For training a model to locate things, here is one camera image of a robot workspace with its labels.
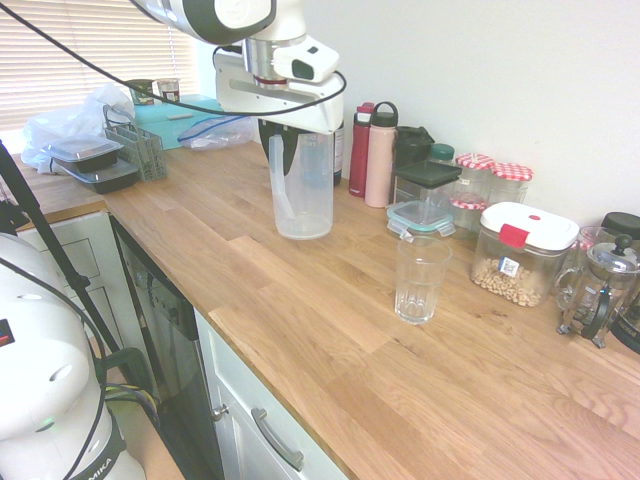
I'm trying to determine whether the clear glass mug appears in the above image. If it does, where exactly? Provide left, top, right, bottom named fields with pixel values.
left=553, top=225, right=615, bottom=314

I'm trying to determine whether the black Vega protein tub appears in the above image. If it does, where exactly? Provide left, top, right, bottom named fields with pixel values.
left=331, top=118, right=346, bottom=189

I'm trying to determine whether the chrome French press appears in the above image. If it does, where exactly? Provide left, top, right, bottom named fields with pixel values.
left=555, top=233, right=640, bottom=350

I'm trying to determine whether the white kitchen cabinet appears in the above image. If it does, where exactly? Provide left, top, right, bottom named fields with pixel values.
left=14, top=212, right=156, bottom=396
left=192, top=304, right=351, bottom=480

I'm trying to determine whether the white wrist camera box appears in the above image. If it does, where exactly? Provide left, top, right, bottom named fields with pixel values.
left=272, top=35, right=341, bottom=85

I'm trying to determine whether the jar with black lid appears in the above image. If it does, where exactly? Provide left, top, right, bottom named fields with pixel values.
left=599, top=211, right=640, bottom=241

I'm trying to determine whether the black container with white print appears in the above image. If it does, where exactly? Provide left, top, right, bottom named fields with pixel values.
left=610, top=299, right=640, bottom=357

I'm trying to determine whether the clear pitcher with blue lid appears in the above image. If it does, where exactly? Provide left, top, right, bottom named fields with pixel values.
left=268, top=127, right=335, bottom=241

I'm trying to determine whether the metal drawer handle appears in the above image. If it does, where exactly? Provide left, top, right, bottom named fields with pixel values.
left=251, top=407, right=306, bottom=472

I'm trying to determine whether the cereal container with white lid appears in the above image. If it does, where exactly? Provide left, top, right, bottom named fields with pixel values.
left=469, top=202, right=581, bottom=309

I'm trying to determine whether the white and red yogurt cup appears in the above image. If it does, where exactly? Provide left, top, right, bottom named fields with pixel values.
left=152, top=78, right=181, bottom=104

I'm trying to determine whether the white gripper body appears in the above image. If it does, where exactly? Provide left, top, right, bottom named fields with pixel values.
left=214, top=48, right=346, bottom=135

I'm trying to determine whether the red water bottle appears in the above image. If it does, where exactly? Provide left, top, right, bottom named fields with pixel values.
left=349, top=102, right=376, bottom=199

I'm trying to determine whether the pink water bottle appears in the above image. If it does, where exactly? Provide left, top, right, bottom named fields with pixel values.
left=364, top=101, right=400, bottom=209

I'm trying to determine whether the green clamp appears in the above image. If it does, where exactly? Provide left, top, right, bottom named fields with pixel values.
left=92, top=347, right=159, bottom=401

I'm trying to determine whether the glass container with teal lid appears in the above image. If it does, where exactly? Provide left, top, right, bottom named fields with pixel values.
left=385, top=199, right=457, bottom=239

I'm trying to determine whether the green yogurt cup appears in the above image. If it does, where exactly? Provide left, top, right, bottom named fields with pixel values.
left=124, top=78, right=155, bottom=106

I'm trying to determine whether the teal box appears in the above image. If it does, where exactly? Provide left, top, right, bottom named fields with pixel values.
left=133, top=93, right=236, bottom=151

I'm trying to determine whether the white plastic bag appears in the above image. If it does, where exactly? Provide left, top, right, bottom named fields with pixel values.
left=20, top=83, right=136, bottom=174

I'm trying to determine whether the clear zip bag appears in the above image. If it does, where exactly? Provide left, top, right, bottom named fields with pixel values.
left=177, top=113, right=261, bottom=151

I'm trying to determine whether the window blind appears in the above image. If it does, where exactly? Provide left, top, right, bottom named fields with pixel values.
left=0, top=0, right=194, bottom=134

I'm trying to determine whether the steel dishwasher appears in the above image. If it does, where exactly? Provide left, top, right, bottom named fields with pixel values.
left=109, top=214, right=226, bottom=480

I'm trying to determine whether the clear drinking glass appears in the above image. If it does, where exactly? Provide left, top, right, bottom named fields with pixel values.
left=394, top=235, right=454, bottom=326

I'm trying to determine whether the square container with black lid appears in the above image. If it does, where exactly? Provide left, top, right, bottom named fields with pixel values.
left=391, top=160, right=464, bottom=211

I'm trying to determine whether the clear bottle with green lid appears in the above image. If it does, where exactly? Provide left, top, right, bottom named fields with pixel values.
left=428, top=143, right=456, bottom=170

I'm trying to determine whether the small jar red gingham lid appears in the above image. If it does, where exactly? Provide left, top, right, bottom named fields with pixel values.
left=448, top=195, right=489, bottom=241

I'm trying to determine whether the grey cutlery basket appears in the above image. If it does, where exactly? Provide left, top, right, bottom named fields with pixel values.
left=103, top=104, right=169, bottom=182

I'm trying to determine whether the black tripod leg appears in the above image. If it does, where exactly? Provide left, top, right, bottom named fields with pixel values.
left=0, top=139, right=124, bottom=354

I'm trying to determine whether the tall jar red gingham lid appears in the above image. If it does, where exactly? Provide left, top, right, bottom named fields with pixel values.
left=489, top=162, right=535, bottom=207
left=454, top=152, right=496, bottom=202

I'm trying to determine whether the black takeaway container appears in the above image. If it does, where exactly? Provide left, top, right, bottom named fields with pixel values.
left=42, top=138, right=123, bottom=175
left=59, top=158, right=141, bottom=195

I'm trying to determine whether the black shaker bottle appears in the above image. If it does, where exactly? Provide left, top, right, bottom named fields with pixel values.
left=394, top=125, right=435, bottom=167

